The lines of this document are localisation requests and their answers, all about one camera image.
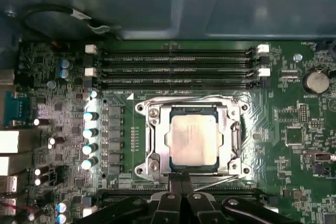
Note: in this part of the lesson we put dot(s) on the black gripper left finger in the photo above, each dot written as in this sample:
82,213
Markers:
168,208

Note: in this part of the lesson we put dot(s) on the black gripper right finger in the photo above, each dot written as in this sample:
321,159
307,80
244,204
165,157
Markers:
199,208

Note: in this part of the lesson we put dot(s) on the thin metal locking lever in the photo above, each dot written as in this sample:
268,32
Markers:
218,182
189,97

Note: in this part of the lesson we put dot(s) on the silver green CPU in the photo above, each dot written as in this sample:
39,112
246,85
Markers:
193,137

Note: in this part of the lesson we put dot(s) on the CPU socket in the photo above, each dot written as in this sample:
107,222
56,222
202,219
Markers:
154,165

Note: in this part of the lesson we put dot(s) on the green motherboard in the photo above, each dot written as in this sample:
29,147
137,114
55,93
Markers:
265,155

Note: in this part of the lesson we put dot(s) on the silver blue cylindrical capacitor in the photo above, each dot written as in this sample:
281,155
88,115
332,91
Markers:
63,206
90,132
93,94
90,149
64,73
61,218
87,163
64,64
90,116

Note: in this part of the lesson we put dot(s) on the silver internal USB port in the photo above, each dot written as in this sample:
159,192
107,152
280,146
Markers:
319,157

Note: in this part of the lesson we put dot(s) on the dark capacitor with silver top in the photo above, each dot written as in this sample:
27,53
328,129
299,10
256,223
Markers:
37,172
39,122
37,182
51,140

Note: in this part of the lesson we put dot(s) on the silver rear port housing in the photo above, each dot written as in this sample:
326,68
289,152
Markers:
8,184
6,77
9,141

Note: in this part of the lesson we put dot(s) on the round coin battery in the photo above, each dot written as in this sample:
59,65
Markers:
316,81

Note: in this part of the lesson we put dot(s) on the blue rear port connector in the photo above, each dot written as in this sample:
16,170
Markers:
19,108

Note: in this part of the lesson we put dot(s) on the silver motherboard screw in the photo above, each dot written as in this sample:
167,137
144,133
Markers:
297,57

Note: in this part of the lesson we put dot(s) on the black PC case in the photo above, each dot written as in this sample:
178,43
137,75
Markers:
157,3

